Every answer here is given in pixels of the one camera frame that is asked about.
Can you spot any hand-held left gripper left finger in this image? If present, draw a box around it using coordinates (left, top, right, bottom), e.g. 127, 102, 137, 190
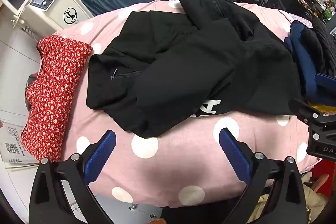
28, 130, 116, 224

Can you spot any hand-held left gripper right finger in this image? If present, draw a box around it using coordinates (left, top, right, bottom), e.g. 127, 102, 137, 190
219, 127, 307, 224

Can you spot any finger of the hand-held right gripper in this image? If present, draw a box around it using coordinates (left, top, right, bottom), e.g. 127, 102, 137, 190
288, 97, 336, 125
314, 72, 336, 93

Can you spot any black jacket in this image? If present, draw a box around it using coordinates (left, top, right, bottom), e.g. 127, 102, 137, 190
86, 0, 302, 139

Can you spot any red box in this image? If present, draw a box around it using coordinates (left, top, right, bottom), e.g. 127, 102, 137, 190
312, 158, 336, 193

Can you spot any navy blue cloth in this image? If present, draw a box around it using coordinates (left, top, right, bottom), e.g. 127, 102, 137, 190
283, 21, 320, 98

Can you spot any black quilted garment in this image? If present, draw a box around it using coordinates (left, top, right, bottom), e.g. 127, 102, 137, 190
302, 17, 336, 78

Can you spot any beige cloth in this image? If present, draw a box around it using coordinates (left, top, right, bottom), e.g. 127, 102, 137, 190
247, 176, 328, 224

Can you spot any pink polka-dot blanket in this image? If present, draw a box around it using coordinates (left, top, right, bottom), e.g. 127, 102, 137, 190
56, 0, 323, 209

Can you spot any red floral garment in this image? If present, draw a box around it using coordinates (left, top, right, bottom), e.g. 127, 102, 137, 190
21, 35, 93, 163

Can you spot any printed paper leaflet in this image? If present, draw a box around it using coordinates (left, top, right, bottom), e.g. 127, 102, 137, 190
0, 119, 38, 165

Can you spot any white power strip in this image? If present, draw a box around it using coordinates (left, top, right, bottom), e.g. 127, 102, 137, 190
22, 25, 38, 39

